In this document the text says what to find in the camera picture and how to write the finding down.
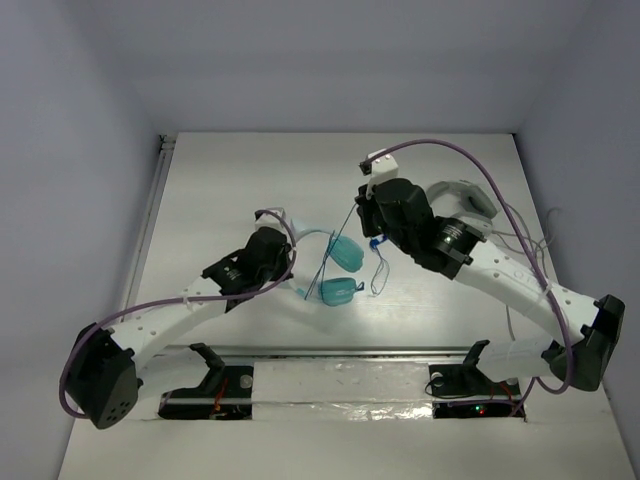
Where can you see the teal cat-ear headphones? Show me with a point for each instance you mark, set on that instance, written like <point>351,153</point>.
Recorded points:
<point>345,253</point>

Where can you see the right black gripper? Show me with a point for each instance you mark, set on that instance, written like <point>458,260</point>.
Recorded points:
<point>365,207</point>

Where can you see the blue twist tie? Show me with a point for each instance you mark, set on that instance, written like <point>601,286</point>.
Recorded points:
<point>375,243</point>

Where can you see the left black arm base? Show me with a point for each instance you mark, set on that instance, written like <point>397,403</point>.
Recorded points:
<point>226,395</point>

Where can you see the white grey headphones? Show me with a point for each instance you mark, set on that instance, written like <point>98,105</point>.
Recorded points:
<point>477,209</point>

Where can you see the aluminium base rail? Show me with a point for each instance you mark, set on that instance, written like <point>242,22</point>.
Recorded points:
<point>281,353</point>

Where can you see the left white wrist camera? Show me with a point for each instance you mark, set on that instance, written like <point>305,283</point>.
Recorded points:
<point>272,217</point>

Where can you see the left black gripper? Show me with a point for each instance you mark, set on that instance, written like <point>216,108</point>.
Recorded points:
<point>279,248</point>

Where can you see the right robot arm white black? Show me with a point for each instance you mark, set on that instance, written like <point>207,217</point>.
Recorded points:
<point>581,332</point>

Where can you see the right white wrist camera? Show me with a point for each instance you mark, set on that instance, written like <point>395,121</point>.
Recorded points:
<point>378,170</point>

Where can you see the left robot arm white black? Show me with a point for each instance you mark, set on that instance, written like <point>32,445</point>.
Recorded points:
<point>102,376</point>

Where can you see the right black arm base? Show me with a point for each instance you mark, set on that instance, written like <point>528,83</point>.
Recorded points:
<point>460,392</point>

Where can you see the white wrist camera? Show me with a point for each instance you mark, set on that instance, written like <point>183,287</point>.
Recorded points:
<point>272,217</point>
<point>378,170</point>

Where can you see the aluminium side rail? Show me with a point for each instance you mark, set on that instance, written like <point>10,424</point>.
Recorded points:
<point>166,149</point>

